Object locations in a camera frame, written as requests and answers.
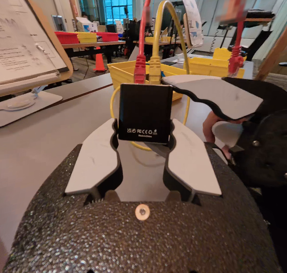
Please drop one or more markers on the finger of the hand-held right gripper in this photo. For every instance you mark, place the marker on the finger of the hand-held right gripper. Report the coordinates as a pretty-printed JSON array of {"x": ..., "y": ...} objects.
[
  {"x": 224, "y": 96},
  {"x": 228, "y": 133}
]

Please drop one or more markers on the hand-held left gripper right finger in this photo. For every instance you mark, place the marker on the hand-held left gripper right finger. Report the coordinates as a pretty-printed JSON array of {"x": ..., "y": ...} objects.
[{"x": 192, "y": 163}]

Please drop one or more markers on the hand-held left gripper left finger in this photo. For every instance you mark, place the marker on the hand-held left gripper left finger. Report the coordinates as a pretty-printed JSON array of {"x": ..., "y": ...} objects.
[{"x": 94, "y": 161}]

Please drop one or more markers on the black network adapter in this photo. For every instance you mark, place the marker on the black network adapter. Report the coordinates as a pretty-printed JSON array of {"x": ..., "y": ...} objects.
[{"x": 145, "y": 109}]

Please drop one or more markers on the person's right hand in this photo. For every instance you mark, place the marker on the person's right hand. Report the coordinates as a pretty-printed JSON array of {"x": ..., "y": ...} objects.
[{"x": 208, "y": 127}]

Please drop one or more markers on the instruction sheet stand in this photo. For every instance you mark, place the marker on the instruction sheet stand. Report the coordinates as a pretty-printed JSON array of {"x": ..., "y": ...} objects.
[
  {"x": 22, "y": 42},
  {"x": 192, "y": 20}
]

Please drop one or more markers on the orange traffic cone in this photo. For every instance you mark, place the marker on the orange traffic cone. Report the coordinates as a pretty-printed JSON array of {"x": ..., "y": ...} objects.
[{"x": 99, "y": 62}]

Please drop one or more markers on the wooden table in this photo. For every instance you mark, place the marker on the wooden table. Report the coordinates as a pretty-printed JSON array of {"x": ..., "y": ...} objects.
[{"x": 89, "y": 45}]

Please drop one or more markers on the yellow crate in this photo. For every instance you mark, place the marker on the yellow crate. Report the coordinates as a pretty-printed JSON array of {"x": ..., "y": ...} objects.
[{"x": 87, "y": 38}]

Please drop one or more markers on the red crate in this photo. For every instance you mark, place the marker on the red crate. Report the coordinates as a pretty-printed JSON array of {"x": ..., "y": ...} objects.
[
  {"x": 67, "y": 37},
  {"x": 107, "y": 36}
]

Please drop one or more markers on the wooden post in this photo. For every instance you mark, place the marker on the wooden post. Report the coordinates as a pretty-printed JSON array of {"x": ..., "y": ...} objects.
[{"x": 275, "y": 53}]

